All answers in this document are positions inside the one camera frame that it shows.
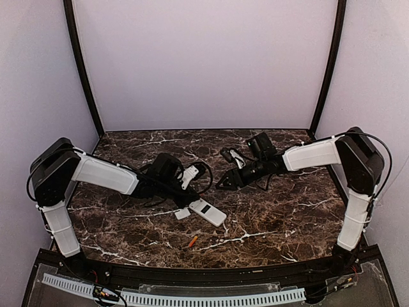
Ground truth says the white battery cover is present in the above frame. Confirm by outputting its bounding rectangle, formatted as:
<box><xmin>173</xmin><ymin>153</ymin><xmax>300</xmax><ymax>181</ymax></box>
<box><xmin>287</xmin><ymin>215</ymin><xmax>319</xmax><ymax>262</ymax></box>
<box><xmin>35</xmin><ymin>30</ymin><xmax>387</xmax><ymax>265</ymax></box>
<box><xmin>174</xmin><ymin>208</ymin><xmax>190</xmax><ymax>220</ymax></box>

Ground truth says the white remote control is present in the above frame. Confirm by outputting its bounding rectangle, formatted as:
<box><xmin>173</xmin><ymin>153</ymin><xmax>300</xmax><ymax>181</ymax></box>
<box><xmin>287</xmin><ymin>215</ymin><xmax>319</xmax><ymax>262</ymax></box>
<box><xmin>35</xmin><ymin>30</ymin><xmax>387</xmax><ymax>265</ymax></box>
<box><xmin>189</xmin><ymin>198</ymin><xmax>227</xmax><ymax>227</ymax></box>

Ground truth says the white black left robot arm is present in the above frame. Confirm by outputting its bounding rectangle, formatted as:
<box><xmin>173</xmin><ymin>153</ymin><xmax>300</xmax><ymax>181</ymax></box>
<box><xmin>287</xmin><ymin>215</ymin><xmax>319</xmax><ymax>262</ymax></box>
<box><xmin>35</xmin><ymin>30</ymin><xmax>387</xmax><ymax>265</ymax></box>
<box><xmin>26</xmin><ymin>138</ymin><xmax>200</xmax><ymax>258</ymax></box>

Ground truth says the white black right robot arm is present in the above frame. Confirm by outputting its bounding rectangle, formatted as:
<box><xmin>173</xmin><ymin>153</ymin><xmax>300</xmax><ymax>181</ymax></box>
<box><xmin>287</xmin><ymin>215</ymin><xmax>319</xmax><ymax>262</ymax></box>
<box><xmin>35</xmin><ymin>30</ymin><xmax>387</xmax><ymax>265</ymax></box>
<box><xmin>215</xmin><ymin>127</ymin><xmax>392</xmax><ymax>252</ymax></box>

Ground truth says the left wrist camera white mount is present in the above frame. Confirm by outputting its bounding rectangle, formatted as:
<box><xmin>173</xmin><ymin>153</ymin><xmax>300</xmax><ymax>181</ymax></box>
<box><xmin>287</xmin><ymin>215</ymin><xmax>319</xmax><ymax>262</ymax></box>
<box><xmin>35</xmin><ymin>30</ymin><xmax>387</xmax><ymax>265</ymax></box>
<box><xmin>178</xmin><ymin>163</ymin><xmax>206</xmax><ymax>190</ymax></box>

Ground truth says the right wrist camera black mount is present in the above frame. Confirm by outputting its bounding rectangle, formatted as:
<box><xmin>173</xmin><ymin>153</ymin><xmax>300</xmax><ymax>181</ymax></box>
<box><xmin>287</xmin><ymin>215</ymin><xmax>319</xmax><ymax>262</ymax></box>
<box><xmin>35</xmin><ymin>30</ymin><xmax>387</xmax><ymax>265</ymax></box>
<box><xmin>220</xmin><ymin>147</ymin><xmax>246</xmax><ymax>169</ymax></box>

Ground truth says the white slotted cable duct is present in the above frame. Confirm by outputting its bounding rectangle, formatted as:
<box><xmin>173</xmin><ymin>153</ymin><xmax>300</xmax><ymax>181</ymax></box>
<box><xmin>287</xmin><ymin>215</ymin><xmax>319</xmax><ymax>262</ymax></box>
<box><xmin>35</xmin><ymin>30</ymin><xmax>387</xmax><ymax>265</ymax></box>
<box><xmin>41</xmin><ymin>273</ymin><xmax>306</xmax><ymax>306</ymax></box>

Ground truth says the black front rail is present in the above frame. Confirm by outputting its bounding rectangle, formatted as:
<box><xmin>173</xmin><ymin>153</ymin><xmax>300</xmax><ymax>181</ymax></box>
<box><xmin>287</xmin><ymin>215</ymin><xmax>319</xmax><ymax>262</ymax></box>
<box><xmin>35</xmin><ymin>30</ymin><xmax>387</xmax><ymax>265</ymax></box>
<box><xmin>38</xmin><ymin>249</ymin><xmax>381</xmax><ymax>290</ymax></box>

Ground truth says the black corner frame post right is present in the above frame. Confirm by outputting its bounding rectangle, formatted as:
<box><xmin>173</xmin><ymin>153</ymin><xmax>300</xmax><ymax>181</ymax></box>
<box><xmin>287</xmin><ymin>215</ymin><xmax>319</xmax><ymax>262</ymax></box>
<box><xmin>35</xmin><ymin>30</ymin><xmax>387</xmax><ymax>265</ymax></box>
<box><xmin>309</xmin><ymin>0</ymin><xmax>347</xmax><ymax>135</ymax></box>

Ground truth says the black corner frame post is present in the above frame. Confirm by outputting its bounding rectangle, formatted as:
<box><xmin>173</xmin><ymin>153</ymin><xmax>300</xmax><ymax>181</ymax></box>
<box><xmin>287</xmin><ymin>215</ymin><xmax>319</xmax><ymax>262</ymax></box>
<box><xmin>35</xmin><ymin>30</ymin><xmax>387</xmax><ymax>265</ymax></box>
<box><xmin>309</xmin><ymin>0</ymin><xmax>347</xmax><ymax>135</ymax></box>
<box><xmin>63</xmin><ymin>0</ymin><xmax>105</xmax><ymax>138</ymax></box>

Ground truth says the black corner frame post left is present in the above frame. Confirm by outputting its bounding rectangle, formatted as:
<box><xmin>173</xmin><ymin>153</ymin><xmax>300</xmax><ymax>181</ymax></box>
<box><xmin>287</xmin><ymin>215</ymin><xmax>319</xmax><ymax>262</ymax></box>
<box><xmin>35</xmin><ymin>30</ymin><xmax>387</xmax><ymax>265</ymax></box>
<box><xmin>63</xmin><ymin>0</ymin><xmax>105</xmax><ymax>138</ymax></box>

